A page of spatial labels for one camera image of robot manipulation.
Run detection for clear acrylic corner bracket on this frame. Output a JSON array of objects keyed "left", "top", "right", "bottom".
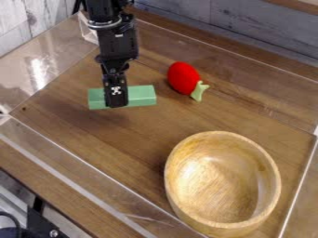
[{"left": 77, "top": 12, "right": 97, "bottom": 45}]

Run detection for red plush strawberry toy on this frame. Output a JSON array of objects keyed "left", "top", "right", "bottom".
[{"left": 168, "top": 61, "right": 209, "bottom": 102}]

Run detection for brown wooden bowl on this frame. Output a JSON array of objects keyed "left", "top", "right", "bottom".
[{"left": 164, "top": 131, "right": 282, "bottom": 238}]

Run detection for black clamp with cable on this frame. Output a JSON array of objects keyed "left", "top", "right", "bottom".
[{"left": 0, "top": 196, "right": 69, "bottom": 238}]

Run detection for green rectangular block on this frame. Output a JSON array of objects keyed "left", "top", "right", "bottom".
[{"left": 88, "top": 85, "right": 156, "bottom": 110}]

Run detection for clear acrylic enclosure wall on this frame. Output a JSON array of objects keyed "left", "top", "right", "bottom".
[{"left": 0, "top": 13, "right": 318, "bottom": 238}]

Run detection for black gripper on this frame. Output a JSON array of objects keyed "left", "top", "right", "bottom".
[{"left": 93, "top": 15, "right": 139, "bottom": 108}]

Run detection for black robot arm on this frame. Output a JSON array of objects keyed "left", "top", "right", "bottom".
[{"left": 84, "top": 0, "right": 139, "bottom": 108}]

